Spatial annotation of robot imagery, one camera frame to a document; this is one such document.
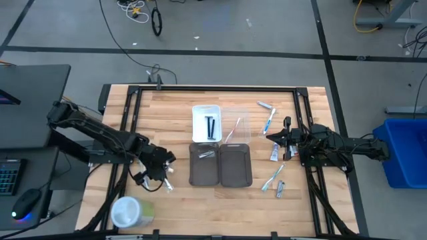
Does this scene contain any black aluminium table frame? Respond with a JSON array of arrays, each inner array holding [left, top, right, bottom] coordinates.
[[98, 83, 360, 240]]

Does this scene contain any grey translucent plastic bin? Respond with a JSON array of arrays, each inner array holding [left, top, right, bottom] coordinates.
[[219, 143, 254, 188], [188, 142, 220, 187]]

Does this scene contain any green toothbrush in clear pack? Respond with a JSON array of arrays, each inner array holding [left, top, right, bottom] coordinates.
[[260, 162, 287, 193]]

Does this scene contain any black desk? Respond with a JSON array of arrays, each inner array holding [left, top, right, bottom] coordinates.
[[0, 64, 72, 231]]

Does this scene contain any black keyboard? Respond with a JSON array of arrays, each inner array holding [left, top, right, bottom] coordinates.
[[0, 158, 21, 197]]

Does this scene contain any black computer mouse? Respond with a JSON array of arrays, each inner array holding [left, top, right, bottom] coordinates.
[[11, 188, 43, 221]]

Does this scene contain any black coiled cable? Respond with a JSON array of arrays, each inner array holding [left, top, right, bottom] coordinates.
[[151, 7, 163, 37]]

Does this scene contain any black table clamp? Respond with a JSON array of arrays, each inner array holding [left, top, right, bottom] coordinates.
[[146, 65, 165, 91]]

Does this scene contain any green white wipes canister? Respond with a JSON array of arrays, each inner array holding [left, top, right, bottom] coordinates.
[[109, 195, 156, 229]]

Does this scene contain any grey metal desk foot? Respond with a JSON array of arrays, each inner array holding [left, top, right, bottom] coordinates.
[[355, 0, 424, 29]]

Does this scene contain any dark laptop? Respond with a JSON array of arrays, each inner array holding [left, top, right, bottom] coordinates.
[[0, 88, 21, 106]]

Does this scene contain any white plastic bin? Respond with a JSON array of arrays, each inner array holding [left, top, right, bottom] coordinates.
[[191, 104, 223, 144]]

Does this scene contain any red toothbrush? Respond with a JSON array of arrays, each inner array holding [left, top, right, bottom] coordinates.
[[224, 117, 242, 144]]

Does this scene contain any yellow floor cable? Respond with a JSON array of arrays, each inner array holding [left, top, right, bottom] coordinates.
[[352, 0, 382, 34]]

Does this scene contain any blue toothbrush in clear pack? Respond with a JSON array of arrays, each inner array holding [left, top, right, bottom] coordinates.
[[258, 107, 278, 139]]

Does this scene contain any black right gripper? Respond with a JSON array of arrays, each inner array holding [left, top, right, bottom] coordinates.
[[266, 116, 303, 161]]

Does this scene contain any long black cable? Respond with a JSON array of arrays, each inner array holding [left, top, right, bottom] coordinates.
[[99, 0, 179, 85]]

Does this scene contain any white floor cables yellow connector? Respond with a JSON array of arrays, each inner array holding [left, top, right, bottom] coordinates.
[[116, 0, 151, 25]]

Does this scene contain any blue plastic tote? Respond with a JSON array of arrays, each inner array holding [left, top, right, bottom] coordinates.
[[372, 118, 427, 189]]

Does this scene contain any purple white toothpaste tube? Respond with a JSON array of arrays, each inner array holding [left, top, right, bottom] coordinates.
[[269, 142, 280, 163]]

